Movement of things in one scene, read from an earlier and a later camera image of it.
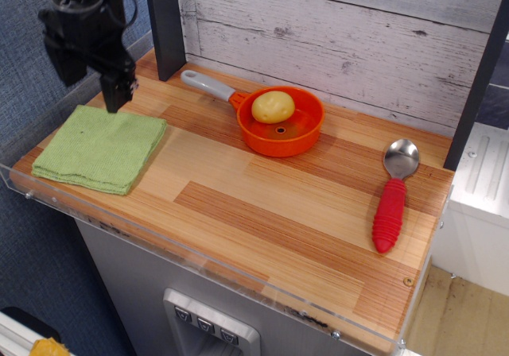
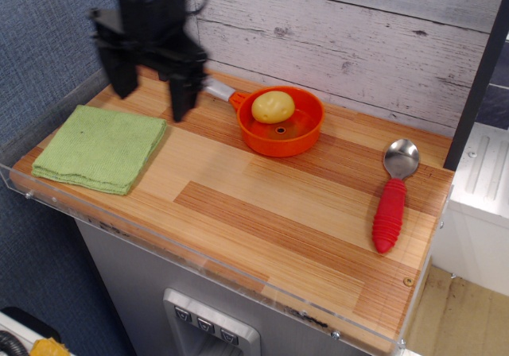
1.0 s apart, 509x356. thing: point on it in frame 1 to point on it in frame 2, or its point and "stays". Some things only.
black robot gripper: (95, 25) to (149, 28)
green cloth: (100, 149) stays
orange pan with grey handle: (279, 121) stays
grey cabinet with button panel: (168, 306) stays
